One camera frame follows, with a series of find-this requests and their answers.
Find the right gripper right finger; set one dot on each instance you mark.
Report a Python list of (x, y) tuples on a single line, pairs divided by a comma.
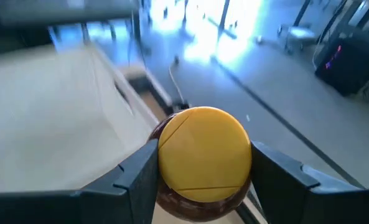
[(283, 193)]

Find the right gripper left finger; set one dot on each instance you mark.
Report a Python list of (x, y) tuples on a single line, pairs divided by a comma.
[(125, 193)]

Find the brown bottle yellow cap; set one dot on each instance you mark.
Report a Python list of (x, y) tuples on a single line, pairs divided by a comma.
[(203, 155)]

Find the white plastic basket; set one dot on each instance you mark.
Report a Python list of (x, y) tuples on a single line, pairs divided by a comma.
[(47, 124)]

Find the black computer tower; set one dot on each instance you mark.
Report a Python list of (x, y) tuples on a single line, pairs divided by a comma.
[(346, 68)]

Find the grey side desk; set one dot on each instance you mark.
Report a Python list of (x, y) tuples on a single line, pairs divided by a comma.
[(63, 12)]

